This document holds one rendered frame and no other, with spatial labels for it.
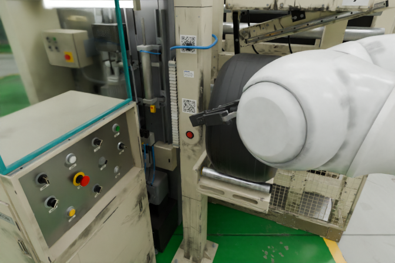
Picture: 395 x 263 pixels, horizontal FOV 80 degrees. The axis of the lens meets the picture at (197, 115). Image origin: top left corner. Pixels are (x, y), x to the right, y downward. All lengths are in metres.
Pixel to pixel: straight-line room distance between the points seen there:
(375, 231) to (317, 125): 2.38
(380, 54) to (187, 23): 0.79
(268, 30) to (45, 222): 1.27
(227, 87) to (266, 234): 1.51
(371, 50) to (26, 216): 0.88
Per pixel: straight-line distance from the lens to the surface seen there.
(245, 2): 1.23
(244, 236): 2.12
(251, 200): 1.23
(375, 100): 0.23
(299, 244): 2.19
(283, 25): 1.35
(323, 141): 0.20
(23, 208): 0.86
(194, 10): 1.02
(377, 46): 0.37
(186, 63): 1.07
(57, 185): 0.97
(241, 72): 0.93
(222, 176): 1.18
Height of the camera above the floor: 1.68
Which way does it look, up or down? 26 degrees down
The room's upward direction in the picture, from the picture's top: straight up
